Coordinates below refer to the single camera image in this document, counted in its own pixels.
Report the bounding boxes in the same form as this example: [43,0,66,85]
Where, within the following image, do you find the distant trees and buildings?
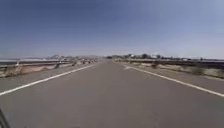
[105,52,224,62]

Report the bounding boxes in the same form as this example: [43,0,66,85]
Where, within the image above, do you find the white painted edge line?
[0,61,101,97]
[114,60,224,98]

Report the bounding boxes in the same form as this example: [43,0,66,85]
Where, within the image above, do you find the sandy roadside strip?
[118,60,224,80]
[0,61,96,79]

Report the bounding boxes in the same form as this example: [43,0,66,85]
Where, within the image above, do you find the grey asphalt road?
[0,59,224,128]

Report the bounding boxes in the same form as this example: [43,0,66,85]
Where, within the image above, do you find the metal guardrail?
[0,57,99,70]
[114,58,224,70]

